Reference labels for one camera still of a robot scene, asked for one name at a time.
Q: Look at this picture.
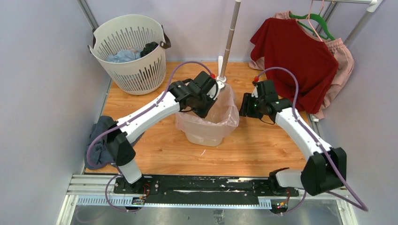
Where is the pink plastic trash bag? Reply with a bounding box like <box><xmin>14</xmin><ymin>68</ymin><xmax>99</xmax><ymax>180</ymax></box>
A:
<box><xmin>175</xmin><ymin>84</ymin><xmax>239</xmax><ymax>139</ymax></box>

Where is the beige plastic trash bin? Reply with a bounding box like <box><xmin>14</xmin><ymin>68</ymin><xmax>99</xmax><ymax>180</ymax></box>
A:
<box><xmin>185</xmin><ymin>133</ymin><xmax>226</xmax><ymax>147</ymax></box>

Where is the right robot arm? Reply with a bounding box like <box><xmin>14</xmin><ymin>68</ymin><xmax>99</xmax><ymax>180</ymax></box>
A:
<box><xmin>239</xmin><ymin>80</ymin><xmax>347</xmax><ymax>196</ymax></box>

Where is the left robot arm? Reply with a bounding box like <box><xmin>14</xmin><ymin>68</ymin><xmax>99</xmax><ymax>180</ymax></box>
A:
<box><xmin>102</xmin><ymin>71</ymin><xmax>225</xmax><ymax>194</ymax></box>

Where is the clothes rack pole with foot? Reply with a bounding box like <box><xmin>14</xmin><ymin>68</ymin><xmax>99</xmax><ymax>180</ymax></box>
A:
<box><xmin>216</xmin><ymin>0</ymin><xmax>241</xmax><ymax>83</ymax></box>

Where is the white slotted laundry basket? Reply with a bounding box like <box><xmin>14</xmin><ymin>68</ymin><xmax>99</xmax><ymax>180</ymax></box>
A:
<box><xmin>89</xmin><ymin>15</ymin><xmax>171</xmax><ymax>95</ymax></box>

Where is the red t-shirt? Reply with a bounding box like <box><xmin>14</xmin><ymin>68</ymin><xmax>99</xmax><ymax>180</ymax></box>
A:
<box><xmin>249</xmin><ymin>18</ymin><xmax>338</xmax><ymax>114</ymax></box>

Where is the black plastic bag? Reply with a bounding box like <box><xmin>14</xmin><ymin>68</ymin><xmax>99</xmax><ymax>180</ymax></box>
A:
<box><xmin>140</xmin><ymin>42</ymin><xmax>159</xmax><ymax>58</ymax></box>

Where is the blue plastic bag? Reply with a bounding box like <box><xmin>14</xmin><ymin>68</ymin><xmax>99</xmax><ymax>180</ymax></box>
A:
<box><xmin>106</xmin><ymin>47</ymin><xmax>142</xmax><ymax>63</ymax></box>

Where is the pink garment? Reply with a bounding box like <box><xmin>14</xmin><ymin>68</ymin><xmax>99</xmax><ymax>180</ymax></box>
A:
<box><xmin>266</xmin><ymin>11</ymin><xmax>354</xmax><ymax>119</ymax></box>

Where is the pink clothes hanger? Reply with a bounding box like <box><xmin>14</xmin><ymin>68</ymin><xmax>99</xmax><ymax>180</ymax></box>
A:
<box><xmin>291</xmin><ymin>0</ymin><xmax>326</xmax><ymax>42</ymax></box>

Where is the green clothes hanger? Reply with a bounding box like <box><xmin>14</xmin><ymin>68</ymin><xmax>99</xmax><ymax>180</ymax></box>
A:
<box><xmin>289</xmin><ymin>12</ymin><xmax>335</xmax><ymax>41</ymax></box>

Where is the grey-blue cloth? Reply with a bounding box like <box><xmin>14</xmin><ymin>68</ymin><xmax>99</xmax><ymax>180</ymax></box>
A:
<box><xmin>84</xmin><ymin>115</ymin><xmax>144</xmax><ymax>170</ymax></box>

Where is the corner aluminium profile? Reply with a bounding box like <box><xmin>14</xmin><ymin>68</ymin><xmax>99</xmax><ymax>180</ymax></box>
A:
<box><xmin>77</xmin><ymin>0</ymin><xmax>99</xmax><ymax>30</ymax></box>

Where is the right rack pole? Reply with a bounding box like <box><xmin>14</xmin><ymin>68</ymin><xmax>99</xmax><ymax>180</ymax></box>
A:
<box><xmin>321</xmin><ymin>0</ymin><xmax>383</xmax><ymax>46</ymax></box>

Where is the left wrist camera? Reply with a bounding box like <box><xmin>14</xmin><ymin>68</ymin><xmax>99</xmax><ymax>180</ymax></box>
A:
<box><xmin>207</xmin><ymin>74</ymin><xmax>225</xmax><ymax>101</ymax></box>

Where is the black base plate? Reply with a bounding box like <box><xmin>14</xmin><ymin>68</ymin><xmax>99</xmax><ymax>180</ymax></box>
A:
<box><xmin>112</xmin><ymin>174</ymin><xmax>299</xmax><ymax>206</ymax></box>

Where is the aluminium frame rail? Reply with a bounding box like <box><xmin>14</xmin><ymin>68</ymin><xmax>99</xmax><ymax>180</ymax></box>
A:
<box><xmin>56</xmin><ymin>174</ymin><xmax>358</xmax><ymax>225</ymax></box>

